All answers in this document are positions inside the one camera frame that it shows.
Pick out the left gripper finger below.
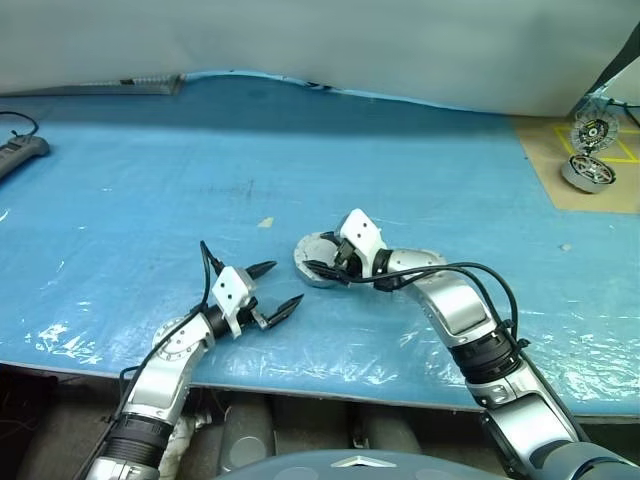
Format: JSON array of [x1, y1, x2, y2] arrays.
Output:
[[246, 260, 278, 282], [261, 294, 306, 332]]

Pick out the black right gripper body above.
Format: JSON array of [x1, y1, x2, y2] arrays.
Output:
[[333, 238, 363, 283]]

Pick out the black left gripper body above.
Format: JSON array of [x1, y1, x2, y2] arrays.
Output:
[[238, 295, 269, 334]]

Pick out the motor end cover with circuitboard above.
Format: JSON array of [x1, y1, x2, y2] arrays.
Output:
[[293, 230, 347, 272]]

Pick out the upright motor on board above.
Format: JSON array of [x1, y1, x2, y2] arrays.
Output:
[[571, 108, 620, 152]]

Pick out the large grey rounded cylinder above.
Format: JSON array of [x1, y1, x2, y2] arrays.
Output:
[[221, 396, 275, 472]]

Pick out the white wrapped cloth bundle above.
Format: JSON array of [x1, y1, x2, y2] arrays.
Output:
[[164, 408, 212, 477]]

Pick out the small grey rounded cylinder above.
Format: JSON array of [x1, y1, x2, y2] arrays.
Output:
[[358, 413, 422, 455]]

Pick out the blue plastic table sheet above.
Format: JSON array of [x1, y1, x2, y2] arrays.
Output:
[[0, 68, 640, 419]]

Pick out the grey robot torso with logo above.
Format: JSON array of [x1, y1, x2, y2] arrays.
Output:
[[213, 448, 502, 480]]

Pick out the brown cardboard sheet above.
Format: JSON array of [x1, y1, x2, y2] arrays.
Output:
[[509, 115, 640, 216]]

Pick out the grey power strip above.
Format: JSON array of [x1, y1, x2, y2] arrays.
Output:
[[0, 135, 52, 179]]

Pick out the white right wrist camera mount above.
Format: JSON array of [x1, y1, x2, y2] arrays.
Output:
[[339, 208, 390, 277]]

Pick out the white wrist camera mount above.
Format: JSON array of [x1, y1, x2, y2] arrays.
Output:
[[210, 265, 259, 337], [339, 208, 390, 277]]

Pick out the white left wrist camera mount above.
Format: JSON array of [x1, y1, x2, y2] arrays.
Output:
[[210, 265, 259, 337]]

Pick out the grey metal rail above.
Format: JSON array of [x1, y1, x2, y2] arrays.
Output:
[[0, 72, 184, 97]]

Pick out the black power strip cable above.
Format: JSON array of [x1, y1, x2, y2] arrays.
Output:
[[0, 111, 39, 138]]

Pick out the thin black background cable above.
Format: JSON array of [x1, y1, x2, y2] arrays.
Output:
[[606, 98, 640, 127]]

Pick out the black strap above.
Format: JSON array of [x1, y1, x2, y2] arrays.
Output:
[[569, 36, 640, 114]]

